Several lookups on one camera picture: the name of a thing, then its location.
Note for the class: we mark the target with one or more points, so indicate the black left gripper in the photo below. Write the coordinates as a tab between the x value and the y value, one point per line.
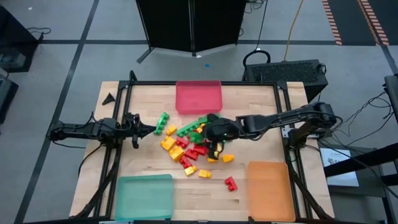
132	130

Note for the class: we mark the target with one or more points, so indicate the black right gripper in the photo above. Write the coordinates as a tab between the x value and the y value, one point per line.
222	130

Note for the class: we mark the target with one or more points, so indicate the large yellow toy block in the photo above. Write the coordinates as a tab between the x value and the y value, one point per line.
176	153
168	143
200	127

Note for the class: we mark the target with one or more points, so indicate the red toy block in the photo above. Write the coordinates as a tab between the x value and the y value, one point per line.
191	154
231	183
201	149
185	161
182	142

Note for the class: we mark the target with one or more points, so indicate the small yellow toy block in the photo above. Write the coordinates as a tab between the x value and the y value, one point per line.
228	158
190	170
171	129
212	160
204	174

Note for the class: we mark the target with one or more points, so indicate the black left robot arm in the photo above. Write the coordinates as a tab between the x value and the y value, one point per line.
77	130

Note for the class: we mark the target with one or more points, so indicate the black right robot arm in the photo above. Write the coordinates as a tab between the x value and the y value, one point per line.
280	119

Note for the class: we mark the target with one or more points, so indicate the yellow tape tag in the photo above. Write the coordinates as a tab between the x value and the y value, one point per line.
219	147

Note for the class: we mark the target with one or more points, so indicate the red translucent plastic bin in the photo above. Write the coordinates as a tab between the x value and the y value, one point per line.
199	96

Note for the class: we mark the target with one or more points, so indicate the teal translucent plastic bin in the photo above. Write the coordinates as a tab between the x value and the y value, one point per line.
143	199

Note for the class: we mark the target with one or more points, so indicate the grey metal mounting plate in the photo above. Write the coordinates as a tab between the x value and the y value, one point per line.
286	132

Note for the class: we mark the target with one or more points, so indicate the orange translucent plastic bin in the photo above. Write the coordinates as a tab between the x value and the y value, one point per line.
270	193

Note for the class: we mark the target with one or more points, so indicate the black computer case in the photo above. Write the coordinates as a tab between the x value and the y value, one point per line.
286	73

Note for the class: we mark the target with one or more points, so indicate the white printed paper sheet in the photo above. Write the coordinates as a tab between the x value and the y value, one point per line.
342	179

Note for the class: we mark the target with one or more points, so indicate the black equipment case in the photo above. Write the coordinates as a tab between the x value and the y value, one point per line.
7	96

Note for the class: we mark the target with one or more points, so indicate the black desk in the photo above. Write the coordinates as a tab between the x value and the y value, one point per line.
15	34

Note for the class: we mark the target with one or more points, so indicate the black metal side stand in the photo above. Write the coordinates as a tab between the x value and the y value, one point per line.
373	157

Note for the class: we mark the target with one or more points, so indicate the black orange-striped floor mat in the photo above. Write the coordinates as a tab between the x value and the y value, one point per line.
348	21

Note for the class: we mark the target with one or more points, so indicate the black equipment panel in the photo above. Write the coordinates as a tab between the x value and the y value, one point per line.
392	93

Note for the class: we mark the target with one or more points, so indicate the black triangular bracket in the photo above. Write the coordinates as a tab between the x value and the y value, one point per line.
109	100

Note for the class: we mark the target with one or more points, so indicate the black metal table frame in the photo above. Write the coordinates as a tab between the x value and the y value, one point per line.
149	82

